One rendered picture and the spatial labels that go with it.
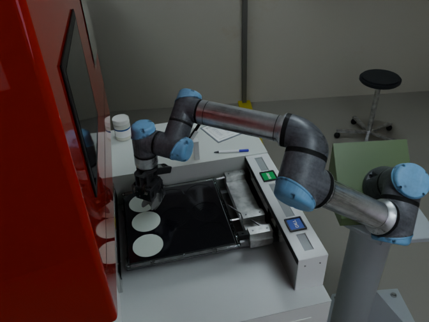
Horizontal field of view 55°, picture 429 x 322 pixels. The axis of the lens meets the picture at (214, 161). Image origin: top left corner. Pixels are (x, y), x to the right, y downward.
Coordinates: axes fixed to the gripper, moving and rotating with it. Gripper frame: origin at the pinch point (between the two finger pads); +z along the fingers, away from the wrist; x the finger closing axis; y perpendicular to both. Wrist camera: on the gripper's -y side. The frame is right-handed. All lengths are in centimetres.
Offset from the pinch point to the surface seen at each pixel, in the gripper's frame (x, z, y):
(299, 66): -6, 61, -276
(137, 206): -7.1, 2.4, 0.8
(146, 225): 1.3, 1.8, 8.6
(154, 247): 8.8, 1.4, 16.3
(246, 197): 28.1, 2.7, -19.8
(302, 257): 55, -7, 8
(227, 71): -66, 63, -245
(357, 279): 75, 39, -29
